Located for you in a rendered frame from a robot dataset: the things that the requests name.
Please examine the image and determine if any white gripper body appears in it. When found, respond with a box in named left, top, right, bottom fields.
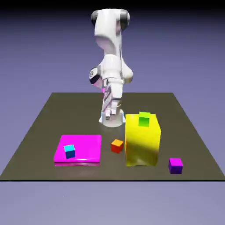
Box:
left=102, top=82, right=123, bottom=113

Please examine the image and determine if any small orange cube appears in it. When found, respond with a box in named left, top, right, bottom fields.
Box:
left=110, top=139, right=124, bottom=154

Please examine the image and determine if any small green cube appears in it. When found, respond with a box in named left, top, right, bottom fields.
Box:
left=138, top=111, right=151, bottom=127

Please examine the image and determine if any small cyan cube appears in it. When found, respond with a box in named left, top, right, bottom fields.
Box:
left=63, top=144, right=76, bottom=160

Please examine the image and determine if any small purple cube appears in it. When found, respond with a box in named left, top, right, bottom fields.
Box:
left=168, top=157, right=184, bottom=175

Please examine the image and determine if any large magenta box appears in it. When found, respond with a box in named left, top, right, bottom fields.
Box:
left=53, top=134, right=102, bottom=167

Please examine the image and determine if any large yellow box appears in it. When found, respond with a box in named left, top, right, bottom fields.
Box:
left=124, top=113, right=162, bottom=167

